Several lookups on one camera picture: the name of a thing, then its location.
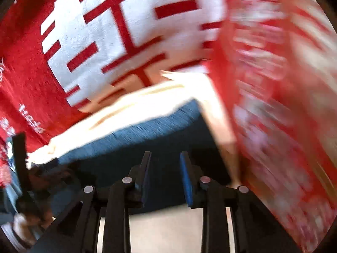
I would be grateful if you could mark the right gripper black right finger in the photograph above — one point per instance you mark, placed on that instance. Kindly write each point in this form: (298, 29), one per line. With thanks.
(223, 229)

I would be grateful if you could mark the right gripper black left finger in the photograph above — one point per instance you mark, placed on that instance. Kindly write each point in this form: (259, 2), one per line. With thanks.
(108, 226)

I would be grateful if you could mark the dark navy pants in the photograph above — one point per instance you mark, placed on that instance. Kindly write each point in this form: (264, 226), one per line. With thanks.
(109, 159)

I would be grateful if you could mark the person's left hand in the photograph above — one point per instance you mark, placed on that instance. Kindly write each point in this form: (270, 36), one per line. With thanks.
(27, 225)

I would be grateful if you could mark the peach sofa cover cloth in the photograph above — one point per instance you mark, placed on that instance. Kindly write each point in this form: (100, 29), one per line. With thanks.
(173, 229)

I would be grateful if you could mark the red cushion with white characters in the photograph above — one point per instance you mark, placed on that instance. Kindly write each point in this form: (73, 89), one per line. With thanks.
(64, 60)

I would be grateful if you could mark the red embroidered floral cushion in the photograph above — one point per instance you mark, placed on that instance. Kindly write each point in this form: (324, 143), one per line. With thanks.
(274, 65)

